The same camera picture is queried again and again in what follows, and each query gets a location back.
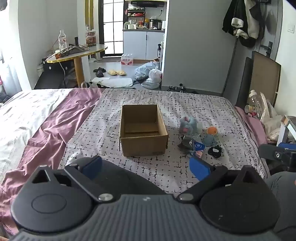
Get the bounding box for orange burger plush toy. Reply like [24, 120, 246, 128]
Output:
[207, 126, 218, 136]

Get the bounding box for white plastic bag red print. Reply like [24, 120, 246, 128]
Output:
[149, 68, 163, 83]

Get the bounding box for brown cardboard box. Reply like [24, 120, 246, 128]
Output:
[119, 104, 169, 157]

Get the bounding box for black item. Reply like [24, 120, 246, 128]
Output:
[178, 135, 195, 153]

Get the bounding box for white floor mat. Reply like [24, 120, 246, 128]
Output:
[91, 77, 133, 88]

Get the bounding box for yellow slipper right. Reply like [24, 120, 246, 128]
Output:
[117, 70, 126, 76]

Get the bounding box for white black patterned bed sheet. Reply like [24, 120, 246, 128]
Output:
[59, 89, 269, 195]

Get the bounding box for hanging black white clothes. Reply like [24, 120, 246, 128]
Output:
[222, 0, 265, 48]

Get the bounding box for blue Vinda tissue pack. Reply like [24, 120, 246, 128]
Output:
[193, 141, 205, 159]

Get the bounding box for white kitchen cabinet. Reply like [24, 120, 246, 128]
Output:
[123, 30, 165, 60]

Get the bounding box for black and white furry toy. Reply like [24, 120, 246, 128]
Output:
[208, 145, 222, 159]

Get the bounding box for white crumpled plastic bag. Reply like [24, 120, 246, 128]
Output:
[260, 92, 282, 143]

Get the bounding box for clear plastic bag on floor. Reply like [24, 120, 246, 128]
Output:
[141, 78, 159, 90]

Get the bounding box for clear plastic water bottle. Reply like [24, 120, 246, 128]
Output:
[58, 30, 67, 52]

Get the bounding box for clear bottle white cap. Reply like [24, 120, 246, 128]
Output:
[249, 90, 265, 119]

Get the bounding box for grey plush mouse toy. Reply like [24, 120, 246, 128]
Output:
[179, 116, 198, 135]

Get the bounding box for black slippers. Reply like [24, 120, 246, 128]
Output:
[93, 67, 106, 78]

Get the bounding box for white quilt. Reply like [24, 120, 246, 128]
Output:
[0, 89, 71, 181]

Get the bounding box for yellow slipper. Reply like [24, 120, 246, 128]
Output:
[108, 69, 117, 76]
[117, 70, 126, 76]

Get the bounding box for yellow slipper left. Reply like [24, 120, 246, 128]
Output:
[108, 69, 117, 76]

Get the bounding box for pack of water bottles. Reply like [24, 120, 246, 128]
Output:
[121, 54, 133, 66]

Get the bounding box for grey plastic bag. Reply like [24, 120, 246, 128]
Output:
[134, 62, 159, 80]

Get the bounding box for brown board black frame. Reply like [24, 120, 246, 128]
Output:
[235, 51, 281, 108]

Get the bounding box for grey-blue knitted plush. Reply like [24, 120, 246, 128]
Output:
[203, 134, 218, 147]

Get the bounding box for round yellow-edged table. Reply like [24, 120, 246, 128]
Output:
[46, 44, 108, 87]

